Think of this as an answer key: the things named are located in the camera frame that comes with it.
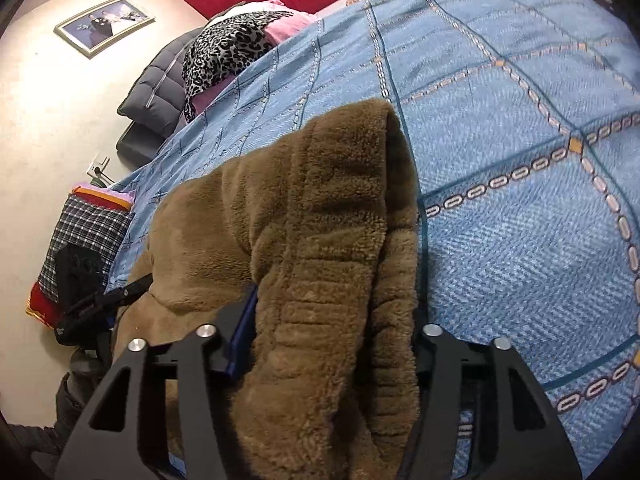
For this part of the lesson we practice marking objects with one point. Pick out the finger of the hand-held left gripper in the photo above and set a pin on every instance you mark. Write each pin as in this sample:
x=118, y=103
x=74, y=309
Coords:
x=131, y=290

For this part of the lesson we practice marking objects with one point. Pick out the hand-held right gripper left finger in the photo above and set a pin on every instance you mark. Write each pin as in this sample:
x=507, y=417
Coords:
x=245, y=322

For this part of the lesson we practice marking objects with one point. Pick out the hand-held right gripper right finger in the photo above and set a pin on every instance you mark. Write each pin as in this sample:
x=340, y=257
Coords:
x=437, y=355

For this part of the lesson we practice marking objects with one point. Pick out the brown fleece pants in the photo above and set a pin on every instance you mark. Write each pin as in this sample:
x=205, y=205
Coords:
x=320, y=210

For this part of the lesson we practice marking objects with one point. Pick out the plaid pillow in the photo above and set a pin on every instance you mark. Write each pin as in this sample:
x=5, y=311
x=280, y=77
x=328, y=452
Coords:
x=85, y=225

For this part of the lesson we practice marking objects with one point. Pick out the person's dark clothing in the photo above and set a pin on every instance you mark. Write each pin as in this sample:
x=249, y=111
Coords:
x=75, y=390

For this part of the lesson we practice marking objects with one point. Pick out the blue patterned bedspread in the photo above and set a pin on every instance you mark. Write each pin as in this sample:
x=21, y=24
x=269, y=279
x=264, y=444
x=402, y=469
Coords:
x=500, y=135

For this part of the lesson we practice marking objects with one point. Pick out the leopard print cloth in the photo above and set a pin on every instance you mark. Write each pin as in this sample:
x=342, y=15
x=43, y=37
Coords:
x=225, y=45

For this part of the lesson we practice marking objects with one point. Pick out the white wall socket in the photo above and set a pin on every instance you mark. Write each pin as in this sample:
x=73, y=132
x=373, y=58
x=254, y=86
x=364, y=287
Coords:
x=98, y=166

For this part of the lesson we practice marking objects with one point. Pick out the framed wall picture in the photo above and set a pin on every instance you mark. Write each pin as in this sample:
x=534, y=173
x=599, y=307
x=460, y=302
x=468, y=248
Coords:
x=102, y=22

